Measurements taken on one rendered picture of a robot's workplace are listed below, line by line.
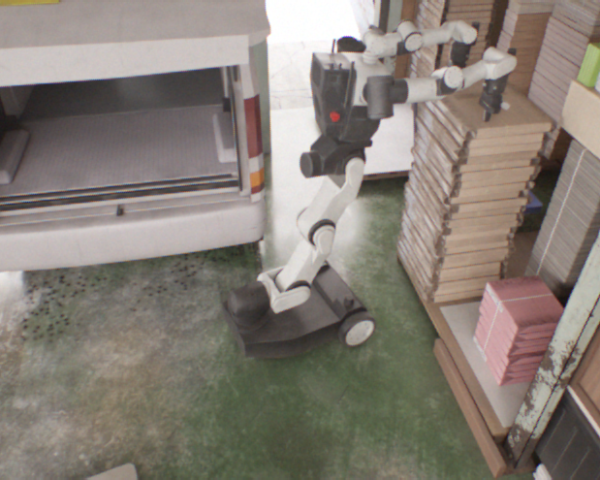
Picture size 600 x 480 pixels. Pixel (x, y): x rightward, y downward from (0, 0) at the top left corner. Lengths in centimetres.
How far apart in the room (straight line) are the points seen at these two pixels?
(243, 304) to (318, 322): 39
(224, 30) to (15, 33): 46
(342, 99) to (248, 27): 88
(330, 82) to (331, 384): 138
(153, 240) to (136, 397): 76
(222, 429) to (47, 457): 73
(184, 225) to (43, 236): 67
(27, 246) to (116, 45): 178
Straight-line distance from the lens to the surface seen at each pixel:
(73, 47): 134
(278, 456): 248
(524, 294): 259
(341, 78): 214
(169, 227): 280
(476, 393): 265
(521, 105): 267
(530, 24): 440
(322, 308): 275
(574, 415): 223
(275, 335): 263
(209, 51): 135
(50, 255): 296
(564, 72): 424
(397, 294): 311
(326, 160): 227
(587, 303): 189
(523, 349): 258
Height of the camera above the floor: 216
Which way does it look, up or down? 39 degrees down
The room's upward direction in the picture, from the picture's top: straight up
